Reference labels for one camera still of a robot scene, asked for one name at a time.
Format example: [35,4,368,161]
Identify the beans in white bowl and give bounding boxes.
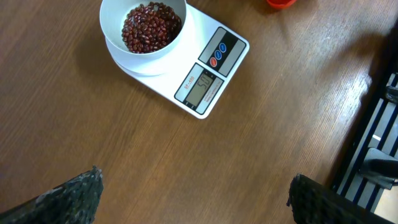
[122,2,182,54]

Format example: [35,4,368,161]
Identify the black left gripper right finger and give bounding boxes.
[287,174,392,224]

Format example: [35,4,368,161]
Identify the black metal frame rack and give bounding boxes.
[329,28,397,212]

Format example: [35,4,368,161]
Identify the red measuring scoop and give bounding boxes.
[266,0,297,9]

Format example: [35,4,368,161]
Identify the white digital kitchen scale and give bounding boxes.
[106,5,250,119]

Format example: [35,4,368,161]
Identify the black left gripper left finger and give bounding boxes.
[1,166,104,224]

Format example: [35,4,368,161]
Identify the white round bowl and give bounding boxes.
[99,0,192,60]

